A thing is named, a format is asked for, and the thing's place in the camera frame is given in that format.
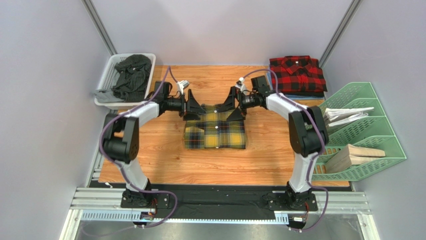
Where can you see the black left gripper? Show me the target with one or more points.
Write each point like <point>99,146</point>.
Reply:
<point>193,109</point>

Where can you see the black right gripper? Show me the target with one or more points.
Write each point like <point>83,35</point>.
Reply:
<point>235,101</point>

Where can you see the yellow black plaid shirt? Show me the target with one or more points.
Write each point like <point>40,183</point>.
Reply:
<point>214,131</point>

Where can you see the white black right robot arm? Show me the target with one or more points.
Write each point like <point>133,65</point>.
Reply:
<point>307,133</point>

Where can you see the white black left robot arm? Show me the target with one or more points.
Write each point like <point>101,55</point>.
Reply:
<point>120,140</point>

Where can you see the white paper stack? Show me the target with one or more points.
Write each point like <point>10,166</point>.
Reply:
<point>336,117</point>

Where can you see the red black plaid folded shirt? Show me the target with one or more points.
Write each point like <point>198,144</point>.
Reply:
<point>301,60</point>

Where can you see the dark grey shirt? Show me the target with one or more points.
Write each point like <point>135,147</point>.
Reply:
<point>131,78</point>

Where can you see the white plastic laundry basket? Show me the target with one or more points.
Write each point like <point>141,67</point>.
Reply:
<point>110,96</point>

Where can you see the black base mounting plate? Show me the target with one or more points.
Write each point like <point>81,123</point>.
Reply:
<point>216,202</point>

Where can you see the wooden block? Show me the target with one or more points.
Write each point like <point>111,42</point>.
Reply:
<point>351,156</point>

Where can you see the green plastic file organizer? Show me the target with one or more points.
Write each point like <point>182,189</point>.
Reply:
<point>373,131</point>

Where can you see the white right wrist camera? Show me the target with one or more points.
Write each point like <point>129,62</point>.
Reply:
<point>241,86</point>

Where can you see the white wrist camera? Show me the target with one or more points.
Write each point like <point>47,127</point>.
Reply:
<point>182,85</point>
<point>241,86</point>

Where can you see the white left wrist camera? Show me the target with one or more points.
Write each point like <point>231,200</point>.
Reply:
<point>182,85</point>

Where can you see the right aluminium corner post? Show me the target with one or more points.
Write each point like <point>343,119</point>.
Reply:
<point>339,31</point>

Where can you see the aluminium corner post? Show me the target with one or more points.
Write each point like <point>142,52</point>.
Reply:
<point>339,31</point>
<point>98,23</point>

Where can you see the aluminium frame rail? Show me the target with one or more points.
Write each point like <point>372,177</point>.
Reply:
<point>267,161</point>

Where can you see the left aluminium corner post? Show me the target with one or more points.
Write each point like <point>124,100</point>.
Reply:
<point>98,23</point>

